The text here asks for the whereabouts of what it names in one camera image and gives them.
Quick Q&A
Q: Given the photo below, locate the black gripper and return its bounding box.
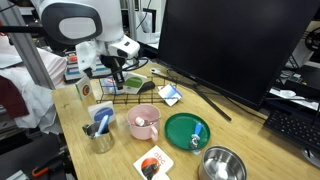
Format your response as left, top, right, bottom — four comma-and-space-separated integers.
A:
100, 55, 125, 90

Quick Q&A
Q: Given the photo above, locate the white book with green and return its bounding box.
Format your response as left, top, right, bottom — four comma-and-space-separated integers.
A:
122, 72, 147, 94

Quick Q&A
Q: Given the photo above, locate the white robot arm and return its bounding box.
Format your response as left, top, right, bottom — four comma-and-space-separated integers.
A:
31, 0, 140, 90

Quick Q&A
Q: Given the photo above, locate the white book blue hippo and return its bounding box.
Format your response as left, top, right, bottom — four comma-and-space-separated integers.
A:
87, 101, 116, 122

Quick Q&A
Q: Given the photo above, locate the white book with blue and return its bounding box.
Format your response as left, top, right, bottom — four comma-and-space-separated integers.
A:
158, 84, 182, 106

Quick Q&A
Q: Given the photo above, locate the abc book orange black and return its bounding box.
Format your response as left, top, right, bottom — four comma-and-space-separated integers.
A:
133, 145, 174, 180

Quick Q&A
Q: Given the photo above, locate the blue patterned plastic bag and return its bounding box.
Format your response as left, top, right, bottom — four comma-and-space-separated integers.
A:
100, 77, 117, 94

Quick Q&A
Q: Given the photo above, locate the black remote control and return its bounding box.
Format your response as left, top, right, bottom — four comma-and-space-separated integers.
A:
138, 81, 155, 94

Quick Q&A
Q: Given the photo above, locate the stack of books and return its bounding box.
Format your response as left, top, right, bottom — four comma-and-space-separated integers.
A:
63, 54, 113, 82

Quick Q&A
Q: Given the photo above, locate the pink mug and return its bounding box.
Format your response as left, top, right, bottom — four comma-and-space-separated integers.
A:
127, 104, 160, 141

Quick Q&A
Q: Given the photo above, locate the spoon in pink mug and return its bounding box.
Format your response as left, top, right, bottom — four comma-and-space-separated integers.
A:
129, 117, 159, 127

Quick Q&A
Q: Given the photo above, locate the blue white spatula in cup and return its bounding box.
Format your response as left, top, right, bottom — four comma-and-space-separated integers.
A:
94, 115, 109, 137

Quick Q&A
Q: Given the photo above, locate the steel cup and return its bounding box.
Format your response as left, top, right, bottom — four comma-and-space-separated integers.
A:
82, 122, 115, 154

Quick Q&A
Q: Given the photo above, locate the green plate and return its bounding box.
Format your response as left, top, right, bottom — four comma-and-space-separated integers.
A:
164, 113, 211, 150

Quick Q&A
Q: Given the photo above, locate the large black monitor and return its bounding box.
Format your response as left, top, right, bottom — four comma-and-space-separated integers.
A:
157, 0, 320, 110

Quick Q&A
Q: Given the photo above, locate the steel bowl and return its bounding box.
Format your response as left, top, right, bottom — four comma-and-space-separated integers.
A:
197, 146, 247, 180

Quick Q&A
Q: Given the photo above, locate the black keyboard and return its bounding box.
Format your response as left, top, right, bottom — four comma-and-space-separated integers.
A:
264, 110, 320, 153

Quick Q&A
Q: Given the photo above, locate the black wire book rack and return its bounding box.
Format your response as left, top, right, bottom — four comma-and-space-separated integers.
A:
97, 76, 168, 104

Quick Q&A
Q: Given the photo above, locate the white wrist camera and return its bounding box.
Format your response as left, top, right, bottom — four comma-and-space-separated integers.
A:
75, 41, 97, 77

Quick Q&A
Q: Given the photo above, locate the blue handled spoon on plate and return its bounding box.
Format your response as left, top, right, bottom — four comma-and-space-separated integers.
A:
189, 122, 202, 149

